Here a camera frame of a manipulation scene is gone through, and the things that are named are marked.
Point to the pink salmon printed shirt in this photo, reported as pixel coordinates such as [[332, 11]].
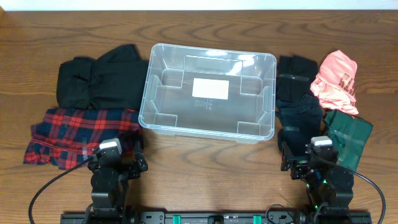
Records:
[[334, 84]]

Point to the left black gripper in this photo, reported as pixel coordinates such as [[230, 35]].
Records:
[[134, 172]]

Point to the clear plastic storage container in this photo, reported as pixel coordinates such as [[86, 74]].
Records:
[[168, 107]]

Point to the red navy plaid shirt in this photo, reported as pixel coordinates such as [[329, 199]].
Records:
[[67, 137]]

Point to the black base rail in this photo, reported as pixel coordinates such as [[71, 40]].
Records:
[[273, 216]]

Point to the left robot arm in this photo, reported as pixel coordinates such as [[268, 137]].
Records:
[[111, 176]]

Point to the dark green garment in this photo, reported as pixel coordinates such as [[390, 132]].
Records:
[[349, 135]]

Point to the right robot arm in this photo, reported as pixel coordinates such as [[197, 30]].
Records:
[[329, 186]]

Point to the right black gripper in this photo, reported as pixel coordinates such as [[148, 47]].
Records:
[[301, 162]]

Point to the white label in container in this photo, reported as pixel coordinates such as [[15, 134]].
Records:
[[212, 89]]

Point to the large black garment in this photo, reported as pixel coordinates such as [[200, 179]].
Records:
[[114, 80]]

